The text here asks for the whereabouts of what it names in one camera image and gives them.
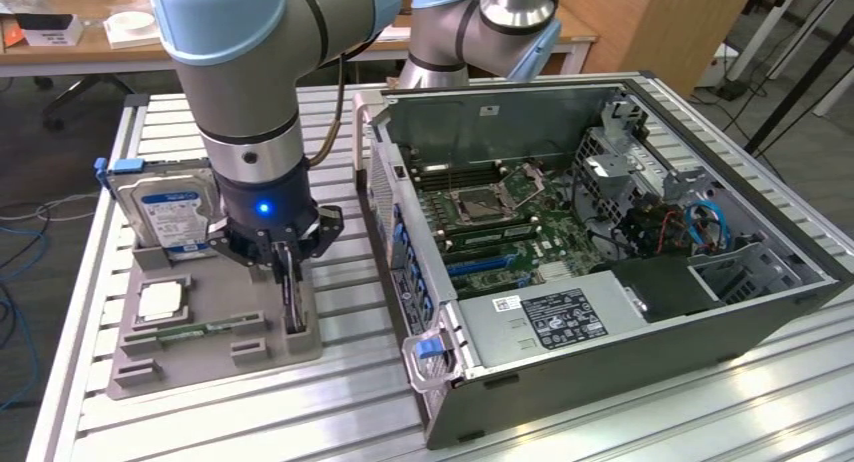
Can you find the silver chipset heat sink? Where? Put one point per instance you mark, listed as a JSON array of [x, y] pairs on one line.
[[553, 272]]

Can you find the perforated metal drive cage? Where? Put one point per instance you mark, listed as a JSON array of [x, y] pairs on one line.
[[613, 182]]

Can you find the wooden cabinet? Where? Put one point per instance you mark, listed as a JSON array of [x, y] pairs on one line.
[[667, 32]]

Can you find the white box with black top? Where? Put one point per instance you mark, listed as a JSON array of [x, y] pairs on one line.
[[49, 32]]

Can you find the orange box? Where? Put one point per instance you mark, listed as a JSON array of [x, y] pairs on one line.
[[9, 37]]

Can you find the blue expansion slot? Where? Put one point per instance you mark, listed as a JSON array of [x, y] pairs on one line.
[[480, 266]]

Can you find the hard disk with blue caddy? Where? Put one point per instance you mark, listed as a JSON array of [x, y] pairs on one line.
[[166, 217]]

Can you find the green RAM stick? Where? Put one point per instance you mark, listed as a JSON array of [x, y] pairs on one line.
[[193, 327], [489, 235]]

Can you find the black floor pedal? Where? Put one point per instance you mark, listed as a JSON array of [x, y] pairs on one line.
[[730, 89]]

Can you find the white round holder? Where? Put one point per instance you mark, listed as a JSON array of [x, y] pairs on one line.
[[133, 29]]

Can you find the green Dell motherboard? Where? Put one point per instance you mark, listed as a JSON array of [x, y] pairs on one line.
[[567, 232]]

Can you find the open black PC case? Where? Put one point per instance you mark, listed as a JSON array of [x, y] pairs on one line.
[[600, 382]]

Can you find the white desk frame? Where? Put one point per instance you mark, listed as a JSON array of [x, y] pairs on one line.
[[732, 67]]

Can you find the metal socket cover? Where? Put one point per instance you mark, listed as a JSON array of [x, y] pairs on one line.
[[527, 182]]

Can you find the black office chair base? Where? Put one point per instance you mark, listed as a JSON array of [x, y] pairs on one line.
[[73, 97]]

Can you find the black chassis intrusion switch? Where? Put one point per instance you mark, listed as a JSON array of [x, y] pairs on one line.
[[399, 172]]

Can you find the grey plastic parts rack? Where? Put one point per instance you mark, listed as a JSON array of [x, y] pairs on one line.
[[220, 332]]

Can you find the silver CPU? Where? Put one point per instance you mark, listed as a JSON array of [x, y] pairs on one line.
[[160, 301]]

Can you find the Nvidia graphics card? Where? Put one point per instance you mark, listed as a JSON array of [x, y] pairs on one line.
[[293, 302]]

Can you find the CPU socket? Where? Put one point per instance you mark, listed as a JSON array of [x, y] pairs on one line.
[[480, 204]]

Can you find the grey power supply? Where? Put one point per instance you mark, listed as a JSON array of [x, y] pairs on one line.
[[520, 322]]

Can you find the blue case release latch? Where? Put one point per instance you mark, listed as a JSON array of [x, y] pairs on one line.
[[428, 347]]

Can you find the metal disk bay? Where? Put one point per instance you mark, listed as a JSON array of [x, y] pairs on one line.
[[754, 272]]

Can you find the wooden desk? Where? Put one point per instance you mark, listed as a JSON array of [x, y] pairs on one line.
[[66, 57]]

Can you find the black tripod leg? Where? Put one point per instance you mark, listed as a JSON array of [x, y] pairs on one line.
[[800, 92]]

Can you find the white papers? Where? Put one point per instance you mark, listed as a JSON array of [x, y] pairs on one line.
[[396, 34]]

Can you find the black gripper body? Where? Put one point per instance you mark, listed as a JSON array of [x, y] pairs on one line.
[[267, 207]]

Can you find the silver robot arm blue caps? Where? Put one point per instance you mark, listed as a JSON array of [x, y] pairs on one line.
[[227, 82]]

